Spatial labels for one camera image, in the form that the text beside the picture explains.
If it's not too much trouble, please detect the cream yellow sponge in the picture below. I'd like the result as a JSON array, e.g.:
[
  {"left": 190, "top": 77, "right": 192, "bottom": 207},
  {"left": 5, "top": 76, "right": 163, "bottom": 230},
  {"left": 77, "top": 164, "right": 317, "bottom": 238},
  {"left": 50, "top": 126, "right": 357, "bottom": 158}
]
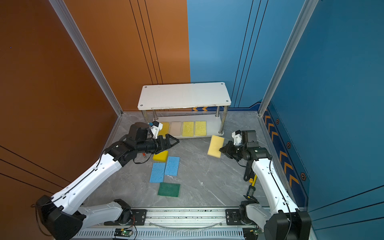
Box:
[{"left": 208, "top": 136, "right": 225, "bottom": 158}]

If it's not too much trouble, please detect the long yellow foam sponge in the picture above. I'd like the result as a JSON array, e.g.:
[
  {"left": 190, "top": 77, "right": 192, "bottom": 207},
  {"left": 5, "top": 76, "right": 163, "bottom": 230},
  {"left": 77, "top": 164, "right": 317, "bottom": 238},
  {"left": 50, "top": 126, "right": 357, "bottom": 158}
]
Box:
[{"left": 158, "top": 122, "right": 170, "bottom": 137}]

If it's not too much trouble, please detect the pale pink sponge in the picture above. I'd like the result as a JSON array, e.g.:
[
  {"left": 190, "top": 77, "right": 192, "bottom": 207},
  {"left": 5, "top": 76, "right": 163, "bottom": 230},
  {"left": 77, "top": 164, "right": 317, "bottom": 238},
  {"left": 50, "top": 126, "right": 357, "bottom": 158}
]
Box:
[{"left": 169, "top": 122, "right": 183, "bottom": 137}]

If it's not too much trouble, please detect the blue sponge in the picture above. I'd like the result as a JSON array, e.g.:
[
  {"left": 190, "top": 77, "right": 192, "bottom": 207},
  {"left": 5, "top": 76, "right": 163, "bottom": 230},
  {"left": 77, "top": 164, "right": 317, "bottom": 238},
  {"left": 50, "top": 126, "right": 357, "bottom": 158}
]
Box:
[
  {"left": 165, "top": 156, "right": 180, "bottom": 177},
  {"left": 150, "top": 163, "right": 166, "bottom": 183}
]

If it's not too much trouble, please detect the yellow porous sponge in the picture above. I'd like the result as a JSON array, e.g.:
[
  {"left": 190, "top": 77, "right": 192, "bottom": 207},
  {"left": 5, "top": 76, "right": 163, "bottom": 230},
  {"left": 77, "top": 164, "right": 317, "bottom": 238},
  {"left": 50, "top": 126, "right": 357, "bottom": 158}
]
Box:
[
  {"left": 182, "top": 122, "right": 195, "bottom": 137},
  {"left": 195, "top": 121, "right": 207, "bottom": 137}
]

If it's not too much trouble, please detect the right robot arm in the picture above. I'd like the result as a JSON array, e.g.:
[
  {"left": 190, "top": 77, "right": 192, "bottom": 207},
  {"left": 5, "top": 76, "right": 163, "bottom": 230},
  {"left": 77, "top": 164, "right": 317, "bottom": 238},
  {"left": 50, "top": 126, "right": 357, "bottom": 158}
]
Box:
[{"left": 220, "top": 130, "right": 312, "bottom": 240}]

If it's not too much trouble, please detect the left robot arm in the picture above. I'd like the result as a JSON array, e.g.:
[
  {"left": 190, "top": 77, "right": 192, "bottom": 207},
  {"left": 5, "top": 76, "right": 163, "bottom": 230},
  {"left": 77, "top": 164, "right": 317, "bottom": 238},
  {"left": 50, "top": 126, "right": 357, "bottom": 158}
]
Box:
[{"left": 33, "top": 121, "right": 180, "bottom": 240}]

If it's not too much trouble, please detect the white two-tier shelf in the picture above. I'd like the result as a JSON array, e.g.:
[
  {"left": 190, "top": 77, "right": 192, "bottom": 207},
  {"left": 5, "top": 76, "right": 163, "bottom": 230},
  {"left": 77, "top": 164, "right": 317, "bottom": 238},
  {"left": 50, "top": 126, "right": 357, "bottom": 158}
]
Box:
[{"left": 138, "top": 82, "right": 232, "bottom": 139}]

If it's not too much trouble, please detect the small thick yellow sponge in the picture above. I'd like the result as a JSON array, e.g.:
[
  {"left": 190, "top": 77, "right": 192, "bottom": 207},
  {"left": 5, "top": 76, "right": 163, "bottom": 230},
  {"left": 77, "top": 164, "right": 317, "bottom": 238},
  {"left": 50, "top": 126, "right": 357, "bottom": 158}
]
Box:
[{"left": 153, "top": 151, "right": 169, "bottom": 163}]

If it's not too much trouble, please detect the yellow black screwdriver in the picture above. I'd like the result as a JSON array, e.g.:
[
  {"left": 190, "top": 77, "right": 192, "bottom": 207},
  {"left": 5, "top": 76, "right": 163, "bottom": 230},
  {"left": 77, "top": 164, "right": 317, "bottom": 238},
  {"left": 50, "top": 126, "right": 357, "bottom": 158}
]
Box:
[{"left": 244, "top": 175, "right": 259, "bottom": 204}]

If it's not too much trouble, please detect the green scouring pad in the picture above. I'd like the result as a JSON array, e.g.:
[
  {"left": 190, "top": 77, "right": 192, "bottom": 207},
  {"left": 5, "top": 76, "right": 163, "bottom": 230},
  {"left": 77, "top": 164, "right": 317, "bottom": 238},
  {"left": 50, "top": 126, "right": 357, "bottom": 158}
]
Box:
[{"left": 158, "top": 183, "right": 181, "bottom": 198}]

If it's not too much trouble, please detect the right circuit board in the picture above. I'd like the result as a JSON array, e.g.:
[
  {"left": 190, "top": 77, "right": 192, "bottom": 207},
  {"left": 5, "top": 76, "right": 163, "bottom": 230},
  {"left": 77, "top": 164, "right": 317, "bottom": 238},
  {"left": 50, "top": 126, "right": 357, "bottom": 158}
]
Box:
[{"left": 242, "top": 228, "right": 260, "bottom": 240}]

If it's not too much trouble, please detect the circuit board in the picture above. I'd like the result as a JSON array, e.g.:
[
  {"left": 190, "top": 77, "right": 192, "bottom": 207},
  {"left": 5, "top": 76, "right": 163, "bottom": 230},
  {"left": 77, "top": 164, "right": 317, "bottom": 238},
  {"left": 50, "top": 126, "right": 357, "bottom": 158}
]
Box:
[
  {"left": 114, "top": 228, "right": 135, "bottom": 239},
  {"left": 242, "top": 228, "right": 260, "bottom": 240}
]

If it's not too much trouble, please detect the left circuit board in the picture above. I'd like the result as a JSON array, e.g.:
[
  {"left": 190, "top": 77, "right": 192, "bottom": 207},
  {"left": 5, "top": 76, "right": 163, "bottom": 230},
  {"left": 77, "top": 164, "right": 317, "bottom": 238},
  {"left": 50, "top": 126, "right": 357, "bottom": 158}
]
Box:
[{"left": 114, "top": 228, "right": 135, "bottom": 239}]

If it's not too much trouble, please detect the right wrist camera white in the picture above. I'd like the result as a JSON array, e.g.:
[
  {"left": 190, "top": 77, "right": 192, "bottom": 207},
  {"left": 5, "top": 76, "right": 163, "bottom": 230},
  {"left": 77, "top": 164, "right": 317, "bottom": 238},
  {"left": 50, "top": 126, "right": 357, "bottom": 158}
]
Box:
[{"left": 232, "top": 130, "right": 243, "bottom": 146}]

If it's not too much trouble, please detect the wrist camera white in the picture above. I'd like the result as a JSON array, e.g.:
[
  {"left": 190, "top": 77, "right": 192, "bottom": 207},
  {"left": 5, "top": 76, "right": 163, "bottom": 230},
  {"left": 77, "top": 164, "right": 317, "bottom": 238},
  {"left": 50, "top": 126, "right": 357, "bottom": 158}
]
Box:
[
  {"left": 149, "top": 121, "right": 163, "bottom": 139},
  {"left": 232, "top": 130, "right": 243, "bottom": 146}
]

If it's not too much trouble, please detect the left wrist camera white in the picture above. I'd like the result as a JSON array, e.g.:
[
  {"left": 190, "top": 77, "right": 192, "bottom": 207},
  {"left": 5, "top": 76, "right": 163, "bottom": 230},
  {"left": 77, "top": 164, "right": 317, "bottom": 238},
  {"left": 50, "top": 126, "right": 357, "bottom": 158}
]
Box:
[{"left": 149, "top": 121, "right": 163, "bottom": 139}]

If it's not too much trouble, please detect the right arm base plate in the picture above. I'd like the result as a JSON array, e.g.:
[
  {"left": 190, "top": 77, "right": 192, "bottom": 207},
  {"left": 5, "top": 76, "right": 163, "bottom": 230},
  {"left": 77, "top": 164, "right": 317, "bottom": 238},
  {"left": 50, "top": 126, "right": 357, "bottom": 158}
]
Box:
[{"left": 225, "top": 209, "right": 247, "bottom": 226}]

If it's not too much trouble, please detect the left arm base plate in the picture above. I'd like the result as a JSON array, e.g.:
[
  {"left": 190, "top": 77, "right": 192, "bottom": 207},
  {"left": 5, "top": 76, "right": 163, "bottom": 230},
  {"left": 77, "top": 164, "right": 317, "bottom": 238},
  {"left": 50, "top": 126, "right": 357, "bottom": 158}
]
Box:
[{"left": 104, "top": 209, "right": 147, "bottom": 227}]

